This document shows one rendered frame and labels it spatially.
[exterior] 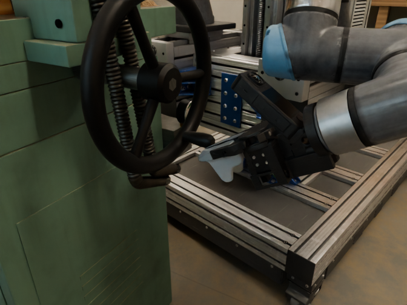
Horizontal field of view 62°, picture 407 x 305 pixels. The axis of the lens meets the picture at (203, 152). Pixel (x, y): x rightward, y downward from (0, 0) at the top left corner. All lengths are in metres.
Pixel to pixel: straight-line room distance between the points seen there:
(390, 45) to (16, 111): 0.53
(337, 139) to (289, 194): 0.94
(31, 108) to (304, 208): 0.99
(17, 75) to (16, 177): 0.16
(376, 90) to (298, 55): 0.12
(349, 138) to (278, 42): 0.16
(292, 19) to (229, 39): 0.89
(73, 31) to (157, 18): 0.31
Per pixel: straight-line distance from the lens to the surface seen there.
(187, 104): 0.82
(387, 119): 0.41
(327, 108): 0.43
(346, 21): 1.01
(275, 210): 1.27
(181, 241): 1.44
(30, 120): 0.61
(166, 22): 0.83
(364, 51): 0.49
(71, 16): 0.52
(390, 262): 1.53
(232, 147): 0.47
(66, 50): 0.51
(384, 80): 0.43
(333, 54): 0.49
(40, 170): 0.64
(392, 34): 0.51
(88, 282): 0.83
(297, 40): 0.49
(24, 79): 0.59
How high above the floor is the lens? 0.94
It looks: 26 degrees down
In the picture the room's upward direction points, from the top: straight up
